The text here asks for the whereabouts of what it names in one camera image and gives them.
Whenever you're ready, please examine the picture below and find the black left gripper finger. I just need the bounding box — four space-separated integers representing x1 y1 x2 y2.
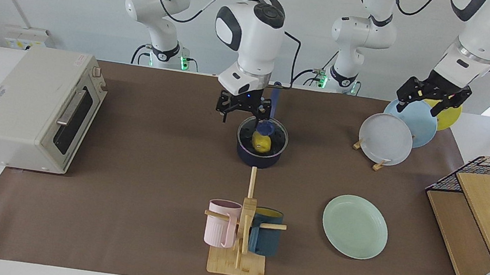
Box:
429 94 455 121
395 94 417 115

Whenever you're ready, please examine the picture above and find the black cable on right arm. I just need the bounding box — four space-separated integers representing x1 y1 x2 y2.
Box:
116 0 308 90

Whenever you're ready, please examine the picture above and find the black cable at arm base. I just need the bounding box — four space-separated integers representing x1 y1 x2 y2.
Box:
131 43 152 67
290 44 339 91

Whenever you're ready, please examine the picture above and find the wooden plate rack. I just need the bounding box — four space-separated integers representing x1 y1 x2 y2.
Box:
349 136 391 173

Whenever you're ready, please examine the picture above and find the cream toaster oven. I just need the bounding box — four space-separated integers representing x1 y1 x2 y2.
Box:
0 41 113 180

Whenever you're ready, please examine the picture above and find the wooden shelf box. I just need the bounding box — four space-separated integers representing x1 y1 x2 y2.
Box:
415 165 490 275

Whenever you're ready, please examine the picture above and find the dark teal mug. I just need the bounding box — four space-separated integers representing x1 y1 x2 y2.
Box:
247 206 285 258

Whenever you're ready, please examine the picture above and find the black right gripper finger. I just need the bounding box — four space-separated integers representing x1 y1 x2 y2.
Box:
214 102 234 124
254 103 274 124

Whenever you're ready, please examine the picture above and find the dark blue pot with handle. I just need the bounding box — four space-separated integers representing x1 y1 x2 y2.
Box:
233 77 296 172

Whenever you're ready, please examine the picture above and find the wooden mug tree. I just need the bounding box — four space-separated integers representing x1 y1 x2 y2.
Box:
197 161 295 275

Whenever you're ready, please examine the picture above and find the light blue plate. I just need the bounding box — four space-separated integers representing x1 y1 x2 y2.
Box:
379 98 441 151

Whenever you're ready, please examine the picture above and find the white wall socket box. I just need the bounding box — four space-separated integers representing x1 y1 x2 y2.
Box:
2 24 49 53

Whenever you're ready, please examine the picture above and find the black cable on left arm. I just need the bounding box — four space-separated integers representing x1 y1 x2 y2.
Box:
383 0 490 72

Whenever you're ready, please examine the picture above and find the grey plate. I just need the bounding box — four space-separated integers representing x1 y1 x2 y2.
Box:
355 110 417 169

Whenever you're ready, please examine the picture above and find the brown table mat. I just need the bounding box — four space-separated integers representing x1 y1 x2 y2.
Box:
0 46 490 275

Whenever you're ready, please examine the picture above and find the pink ribbed mug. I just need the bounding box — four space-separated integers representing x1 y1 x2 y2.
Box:
203 198 243 250

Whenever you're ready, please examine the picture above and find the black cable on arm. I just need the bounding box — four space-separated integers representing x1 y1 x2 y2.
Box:
383 0 490 72
116 0 308 90

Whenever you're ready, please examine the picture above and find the yellow plate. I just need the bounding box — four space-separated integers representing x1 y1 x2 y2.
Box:
419 96 463 134

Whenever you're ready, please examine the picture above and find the yellow potato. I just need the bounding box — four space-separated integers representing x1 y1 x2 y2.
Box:
250 131 274 155

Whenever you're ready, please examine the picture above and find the glass lid with blue knob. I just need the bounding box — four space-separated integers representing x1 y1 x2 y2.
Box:
235 114 292 159

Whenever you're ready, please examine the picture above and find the pale green plate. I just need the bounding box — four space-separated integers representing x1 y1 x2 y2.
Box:
318 191 393 263

